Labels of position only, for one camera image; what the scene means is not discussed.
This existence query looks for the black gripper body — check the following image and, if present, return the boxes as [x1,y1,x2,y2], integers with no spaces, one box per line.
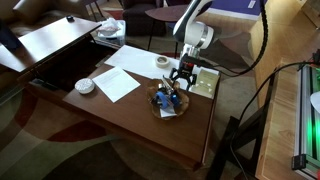
[178,62,196,78]

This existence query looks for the dark sunglasses with silver arms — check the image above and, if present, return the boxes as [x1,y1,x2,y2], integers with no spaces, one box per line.
[155,75,183,101]

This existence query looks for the wooden bowl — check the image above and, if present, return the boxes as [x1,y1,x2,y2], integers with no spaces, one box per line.
[145,78,190,121]

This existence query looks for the raised wooden lift top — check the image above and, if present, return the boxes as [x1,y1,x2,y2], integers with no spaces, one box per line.
[0,16,103,74]

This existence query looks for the light green board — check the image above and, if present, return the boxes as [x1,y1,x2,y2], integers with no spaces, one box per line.
[190,68,220,100]

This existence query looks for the white tape roll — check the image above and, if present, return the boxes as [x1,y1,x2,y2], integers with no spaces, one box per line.
[154,55,171,69]

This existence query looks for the blue tape roll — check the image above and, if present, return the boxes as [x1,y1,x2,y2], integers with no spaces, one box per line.
[153,90,171,110]

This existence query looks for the small white card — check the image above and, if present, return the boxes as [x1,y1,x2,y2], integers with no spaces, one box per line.
[159,105,178,119]

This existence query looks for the brown wooden coffee table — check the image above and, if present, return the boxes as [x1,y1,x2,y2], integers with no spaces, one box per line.
[19,39,223,171]

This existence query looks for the printed white paper sheet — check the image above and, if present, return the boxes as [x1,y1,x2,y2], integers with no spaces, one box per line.
[91,65,142,104]

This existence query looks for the dark round side table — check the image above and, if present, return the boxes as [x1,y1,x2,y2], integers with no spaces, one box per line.
[144,3,203,59]

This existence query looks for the dark fabric armchair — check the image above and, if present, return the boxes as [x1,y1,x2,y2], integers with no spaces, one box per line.
[120,0,168,37]

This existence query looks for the dark chair with blue base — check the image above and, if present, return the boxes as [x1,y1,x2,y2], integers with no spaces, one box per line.
[165,0,214,33]

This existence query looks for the black table support leg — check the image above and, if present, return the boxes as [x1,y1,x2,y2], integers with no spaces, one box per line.
[206,71,278,180]

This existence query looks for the crumpled white cloth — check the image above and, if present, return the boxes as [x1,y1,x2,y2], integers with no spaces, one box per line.
[96,17,122,37]

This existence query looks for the white round disc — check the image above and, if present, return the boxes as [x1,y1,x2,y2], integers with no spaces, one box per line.
[74,77,96,95]

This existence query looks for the thin black metal legs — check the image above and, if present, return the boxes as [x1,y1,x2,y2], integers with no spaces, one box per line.
[81,0,105,22]

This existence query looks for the light wooden robot table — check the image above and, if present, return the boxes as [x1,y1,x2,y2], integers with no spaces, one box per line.
[254,58,320,180]

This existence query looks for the patterned curved-stripe rug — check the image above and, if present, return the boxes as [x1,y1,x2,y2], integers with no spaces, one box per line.
[0,9,261,180]

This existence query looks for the brown leather armchair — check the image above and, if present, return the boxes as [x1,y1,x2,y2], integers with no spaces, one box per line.
[0,0,91,38]

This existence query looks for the dark flat panel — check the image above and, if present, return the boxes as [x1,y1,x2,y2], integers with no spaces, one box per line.
[0,19,25,52]

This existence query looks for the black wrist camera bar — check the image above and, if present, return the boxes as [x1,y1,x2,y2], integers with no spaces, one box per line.
[181,55,215,69]

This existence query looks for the thin black cable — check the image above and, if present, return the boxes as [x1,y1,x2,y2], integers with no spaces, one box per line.
[229,60,320,180]

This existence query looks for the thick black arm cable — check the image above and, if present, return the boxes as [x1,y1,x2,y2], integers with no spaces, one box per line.
[213,0,270,78]

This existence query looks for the aluminium rail frame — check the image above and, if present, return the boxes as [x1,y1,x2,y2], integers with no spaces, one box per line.
[291,63,320,180]

